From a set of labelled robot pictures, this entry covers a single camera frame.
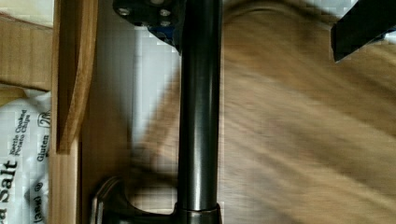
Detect wooden drawer front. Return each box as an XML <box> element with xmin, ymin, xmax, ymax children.
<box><xmin>49</xmin><ymin>0</ymin><xmax>178</xmax><ymax>224</ymax></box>

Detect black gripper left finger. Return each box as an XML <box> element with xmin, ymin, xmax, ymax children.
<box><xmin>112</xmin><ymin>0</ymin><xmax>186</xmax><ymax>53</ymax></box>

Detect black metal drawer handle bar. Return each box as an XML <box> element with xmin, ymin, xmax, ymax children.
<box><xmin>90</xmin><ymin>0</ymin><xmax>222</xmax><ymax>224</ymax></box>

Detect white potato chips bag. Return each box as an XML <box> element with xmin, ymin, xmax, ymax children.
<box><xmin>0</xmin><ymin>88</ymin><xmax>50</xmax><ymax>224</ymax></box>

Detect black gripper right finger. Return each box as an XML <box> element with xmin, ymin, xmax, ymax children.
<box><xmin>331</xmin><ymin>0</ymin><xmax>396</xmax><ymax>63</ymax></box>

